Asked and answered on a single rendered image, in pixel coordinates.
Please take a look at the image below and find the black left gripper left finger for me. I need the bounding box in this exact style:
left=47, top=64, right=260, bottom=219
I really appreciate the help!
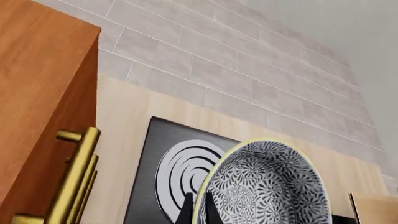
left=175, top=192, right=195, bottom=224

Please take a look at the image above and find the pale wooden tray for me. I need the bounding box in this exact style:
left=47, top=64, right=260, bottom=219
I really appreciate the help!
left=348, top=192, right=398, bottom=224

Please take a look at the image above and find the wooden cabinet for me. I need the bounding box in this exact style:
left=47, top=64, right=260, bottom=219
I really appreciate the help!
left=0, top=0, right=102, bottom=224

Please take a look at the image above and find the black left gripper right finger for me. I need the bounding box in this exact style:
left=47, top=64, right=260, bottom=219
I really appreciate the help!
left=204, top=192, right=223, bottom=224

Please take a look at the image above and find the flat black stove plate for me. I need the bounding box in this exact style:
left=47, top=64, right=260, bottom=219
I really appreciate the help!
left=123, top=115, right=244, bottom=224

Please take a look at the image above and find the brass drawer handle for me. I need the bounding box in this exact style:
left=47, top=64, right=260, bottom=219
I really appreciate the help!
left=64, top=154, right=100, bottom=224
left=11, top=126, right=102, bottom=224
left=76, top=170, right=98, bottom=222

